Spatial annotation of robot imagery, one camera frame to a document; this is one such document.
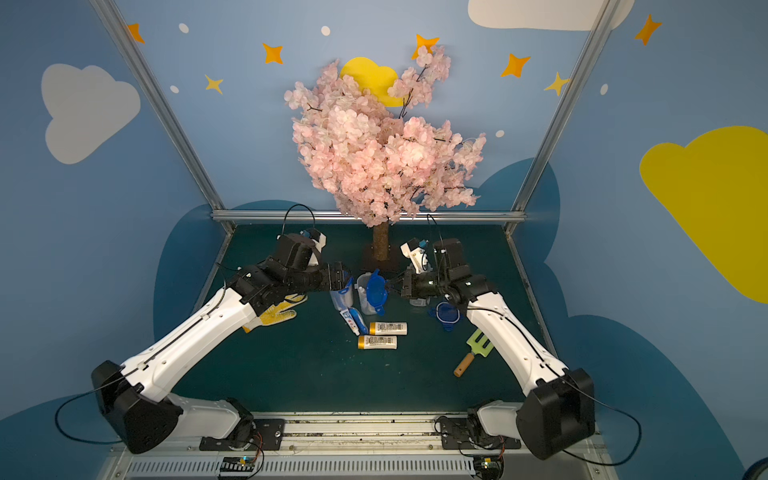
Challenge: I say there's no blue cup lid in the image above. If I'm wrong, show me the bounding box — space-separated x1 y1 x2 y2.
429 302 463 332
365 270 388 316

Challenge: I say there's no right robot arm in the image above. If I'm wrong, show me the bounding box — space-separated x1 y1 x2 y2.
401 238 596 460

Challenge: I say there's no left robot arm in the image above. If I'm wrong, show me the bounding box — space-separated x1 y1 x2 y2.
91 228 349 454

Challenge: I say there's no yellow work glove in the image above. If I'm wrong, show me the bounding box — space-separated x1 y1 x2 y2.
242 294 307 333

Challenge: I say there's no white blue toothpaste tube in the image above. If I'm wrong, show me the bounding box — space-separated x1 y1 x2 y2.
340 309 360 336

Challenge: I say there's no orange-cap white bottle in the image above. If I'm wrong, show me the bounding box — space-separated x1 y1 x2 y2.
357 335 398 350
369 322 408 336

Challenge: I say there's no blue toothbrush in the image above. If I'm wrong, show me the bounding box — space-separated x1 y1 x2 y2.
349 307 369 336

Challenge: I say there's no pink cherry blossom tree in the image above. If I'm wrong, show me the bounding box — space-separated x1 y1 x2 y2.
284 46 486 267

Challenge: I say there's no left circuit board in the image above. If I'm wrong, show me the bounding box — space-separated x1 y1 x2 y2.
217 456 258 479

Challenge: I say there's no circuit board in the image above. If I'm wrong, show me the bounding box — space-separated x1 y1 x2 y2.
473 456 504 480
217 456 258 479

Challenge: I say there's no right circuit board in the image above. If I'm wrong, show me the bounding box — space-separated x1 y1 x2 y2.
473 456 504 480

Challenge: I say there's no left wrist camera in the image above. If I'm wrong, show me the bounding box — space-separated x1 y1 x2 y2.
301 227 327 266

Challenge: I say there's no green wooden-handled scraper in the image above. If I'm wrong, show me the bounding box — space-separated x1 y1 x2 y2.
453 329 494 378

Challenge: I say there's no aluminium back frame bar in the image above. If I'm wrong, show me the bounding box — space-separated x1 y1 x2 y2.
211 209 527 226

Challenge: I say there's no right aluminium frame post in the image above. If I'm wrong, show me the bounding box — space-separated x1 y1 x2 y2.
504 0 622 240

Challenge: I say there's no aluminium frame post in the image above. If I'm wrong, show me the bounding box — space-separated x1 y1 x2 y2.
504 0 622 240
90 0 225 212

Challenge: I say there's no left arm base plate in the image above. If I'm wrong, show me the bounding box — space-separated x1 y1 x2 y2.
199 419 285 452

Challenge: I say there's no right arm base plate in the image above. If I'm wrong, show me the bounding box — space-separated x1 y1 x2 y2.
433 416 522 451

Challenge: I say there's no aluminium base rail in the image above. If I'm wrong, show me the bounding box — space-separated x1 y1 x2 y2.
98 412 618 479

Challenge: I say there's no left aluminium frame post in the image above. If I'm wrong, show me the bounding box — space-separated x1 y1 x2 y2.
90 0 225 212

